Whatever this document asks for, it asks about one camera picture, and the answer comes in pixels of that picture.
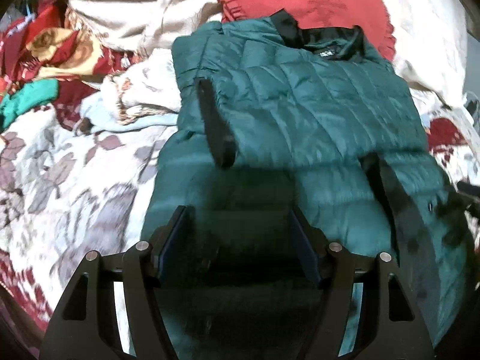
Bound dark green puffer jacket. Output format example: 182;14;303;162
142;10;476;359

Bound light blue towel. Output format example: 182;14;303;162
80;93;177;133

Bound red and yellow floral cloth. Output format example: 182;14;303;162
1;0;139;94

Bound teal green cloth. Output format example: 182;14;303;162
1;79;59;133

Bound beige embossed bedspread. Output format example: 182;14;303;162
64;0;467;108

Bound floral plush blanket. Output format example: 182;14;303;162
0;48;480;353

